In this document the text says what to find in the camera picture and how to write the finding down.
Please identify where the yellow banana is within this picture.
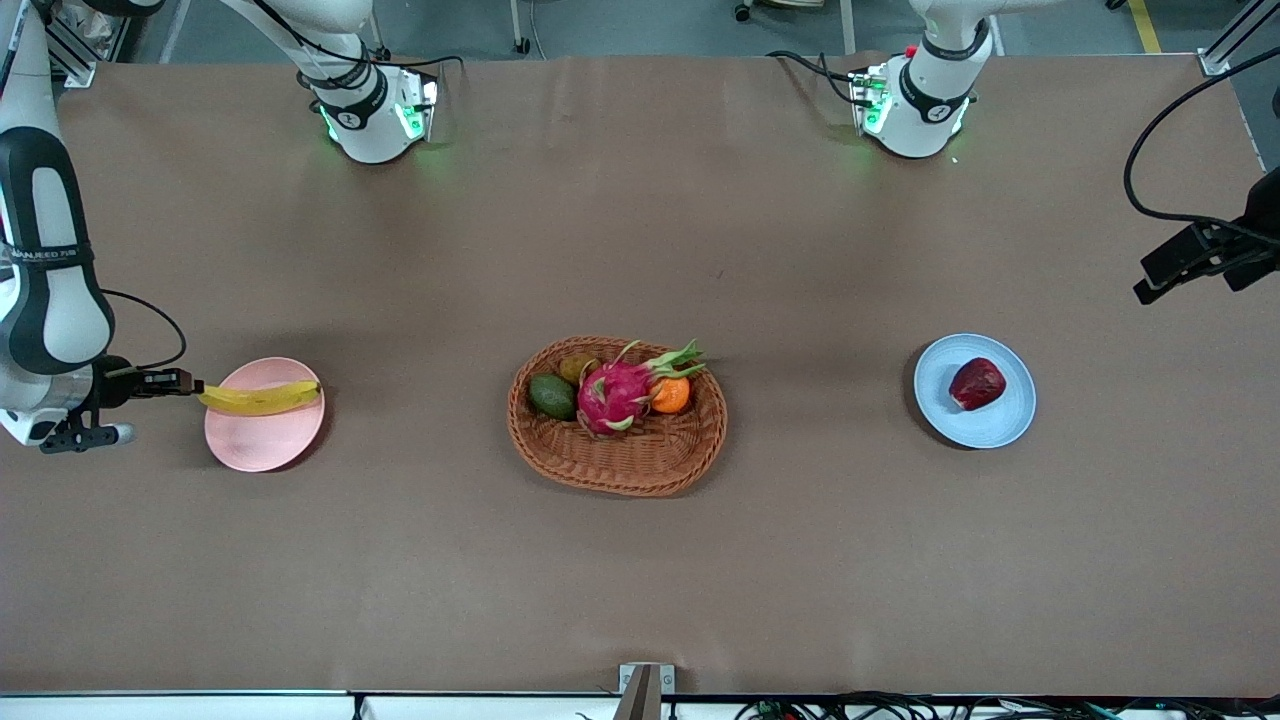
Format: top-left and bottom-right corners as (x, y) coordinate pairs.
(197, 380), (322, 417)

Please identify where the dark red apple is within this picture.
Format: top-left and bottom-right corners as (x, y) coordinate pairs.
(948, 357), (1008, 412)

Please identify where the pink round plate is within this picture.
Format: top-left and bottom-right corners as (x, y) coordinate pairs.
(204, 357), (327, 473)

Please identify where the light blue round plate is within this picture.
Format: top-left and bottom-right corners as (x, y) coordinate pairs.
(913, 333), (1038, 450)

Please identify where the dark green avocado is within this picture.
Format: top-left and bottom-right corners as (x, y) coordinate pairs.
(529, 374), (579, 422)

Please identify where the pink dragon fruit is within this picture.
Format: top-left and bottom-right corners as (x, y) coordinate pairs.
(577, 338), (706, 438)

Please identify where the brown wicker basket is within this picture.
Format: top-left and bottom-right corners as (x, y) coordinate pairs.
(507, 336), (730, 498)

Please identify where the brown table cover sheet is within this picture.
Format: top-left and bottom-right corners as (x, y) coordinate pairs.
(0, 52), (1280, 698)

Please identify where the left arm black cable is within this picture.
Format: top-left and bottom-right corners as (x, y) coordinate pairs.
(1124, 45), (1280, 229)

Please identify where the aluminium frame post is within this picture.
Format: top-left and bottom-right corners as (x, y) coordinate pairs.
(40, 0), (98, 89)
(1200, 0), (1280, 78)

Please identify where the black base power cable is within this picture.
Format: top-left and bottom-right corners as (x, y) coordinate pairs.
(768, 48), (863, 106)

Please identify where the black cable bundle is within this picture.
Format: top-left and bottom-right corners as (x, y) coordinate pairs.
(735, 690), (1280, 720)

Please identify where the metal bracket with dark post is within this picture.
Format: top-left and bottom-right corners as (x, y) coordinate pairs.
(618, 663), (676, 720)

